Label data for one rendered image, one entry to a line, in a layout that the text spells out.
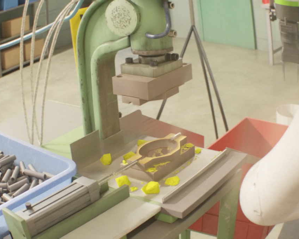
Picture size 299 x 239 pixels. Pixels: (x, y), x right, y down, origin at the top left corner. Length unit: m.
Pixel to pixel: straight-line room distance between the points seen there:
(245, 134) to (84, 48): 1.11
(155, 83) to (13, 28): 5.74
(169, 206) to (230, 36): 6.17
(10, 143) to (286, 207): 0.82
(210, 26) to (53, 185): 6.32
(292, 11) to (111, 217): 0.81
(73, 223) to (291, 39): 0.86
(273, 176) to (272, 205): 0.08
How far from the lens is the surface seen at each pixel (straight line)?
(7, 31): 6.70
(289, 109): 3.45
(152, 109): 4.40
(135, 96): 0.98
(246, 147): 2.11
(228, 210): 1.22
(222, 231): 1.27
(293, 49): 1.39
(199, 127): 3.96
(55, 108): 1.72
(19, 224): 0.80
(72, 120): 1.58
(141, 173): 1.05
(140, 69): 0.99
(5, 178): 1.10
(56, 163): 1.10
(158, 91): 0.98
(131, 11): 0.97
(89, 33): 1.12
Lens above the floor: 1.50
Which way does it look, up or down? 21 degrees down
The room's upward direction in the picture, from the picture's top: 4 degrees counter-clockwise
